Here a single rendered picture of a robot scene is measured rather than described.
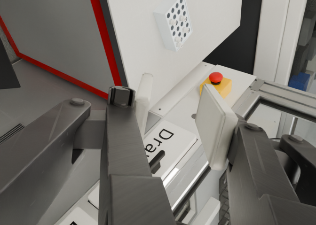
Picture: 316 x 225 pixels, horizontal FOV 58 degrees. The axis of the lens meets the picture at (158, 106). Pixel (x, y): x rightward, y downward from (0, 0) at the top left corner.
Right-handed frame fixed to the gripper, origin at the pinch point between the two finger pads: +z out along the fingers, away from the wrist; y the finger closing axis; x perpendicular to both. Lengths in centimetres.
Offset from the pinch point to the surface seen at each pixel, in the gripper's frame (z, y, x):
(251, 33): 111, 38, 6
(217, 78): 64, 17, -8
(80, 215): 35, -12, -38
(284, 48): 102, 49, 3
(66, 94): 77, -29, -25
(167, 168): 44, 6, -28
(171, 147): 49, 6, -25
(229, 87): 66, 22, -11
